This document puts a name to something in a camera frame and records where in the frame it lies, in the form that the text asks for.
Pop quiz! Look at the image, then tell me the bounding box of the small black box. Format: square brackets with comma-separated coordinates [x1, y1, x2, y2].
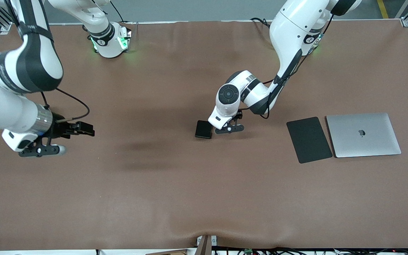
[195, 120, 214, 139]

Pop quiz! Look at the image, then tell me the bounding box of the black mouse pad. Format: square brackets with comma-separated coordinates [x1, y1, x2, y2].
[287, 117, 333, 164]

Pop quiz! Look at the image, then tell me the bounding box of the brown table cover sheet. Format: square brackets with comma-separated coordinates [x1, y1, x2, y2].
[0, 19, 408, 250]

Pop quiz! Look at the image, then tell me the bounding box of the silver laptop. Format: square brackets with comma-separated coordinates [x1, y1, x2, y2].
[326, 113, 402, 158]

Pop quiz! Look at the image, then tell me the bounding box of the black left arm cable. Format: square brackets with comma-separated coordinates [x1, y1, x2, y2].
[243, 14, 334, 119]

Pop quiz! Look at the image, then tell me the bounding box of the black base cable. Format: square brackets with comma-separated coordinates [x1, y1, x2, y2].
[250, 17, 272, 29]
[109, 0, 126, 23]

